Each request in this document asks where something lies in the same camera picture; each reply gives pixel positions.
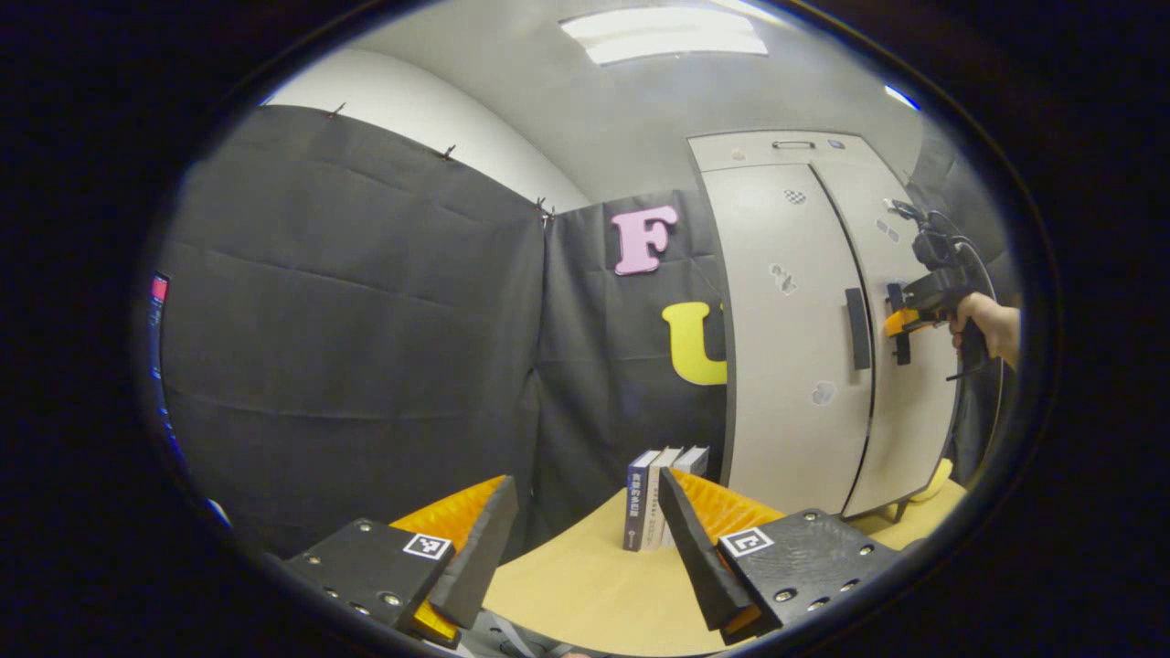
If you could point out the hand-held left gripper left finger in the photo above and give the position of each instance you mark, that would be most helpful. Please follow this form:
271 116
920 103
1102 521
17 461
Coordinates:
484 557

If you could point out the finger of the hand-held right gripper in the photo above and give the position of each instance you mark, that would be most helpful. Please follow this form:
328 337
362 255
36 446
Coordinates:
900 322

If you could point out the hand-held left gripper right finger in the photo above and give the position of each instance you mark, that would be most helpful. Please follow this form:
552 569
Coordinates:
699 557

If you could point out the cabinet door with square stickers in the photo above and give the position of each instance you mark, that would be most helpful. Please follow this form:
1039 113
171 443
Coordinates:
914 411

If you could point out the cabinet door with checkered sticker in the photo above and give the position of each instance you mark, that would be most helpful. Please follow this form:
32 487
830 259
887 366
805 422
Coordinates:
777 366

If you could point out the grey double-door shoe cabinet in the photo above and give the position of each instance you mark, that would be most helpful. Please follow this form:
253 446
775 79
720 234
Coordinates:
713 151

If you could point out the dark blue book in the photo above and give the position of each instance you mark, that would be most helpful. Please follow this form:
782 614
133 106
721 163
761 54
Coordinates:
637 503

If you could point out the small ceiling light panel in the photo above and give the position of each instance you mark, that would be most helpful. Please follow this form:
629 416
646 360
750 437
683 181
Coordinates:
901 97

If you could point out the black backdrop cloth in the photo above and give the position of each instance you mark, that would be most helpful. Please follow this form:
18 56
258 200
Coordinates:
347 320

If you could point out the lit screen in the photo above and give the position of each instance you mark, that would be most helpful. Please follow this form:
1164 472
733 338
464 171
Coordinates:
159 292

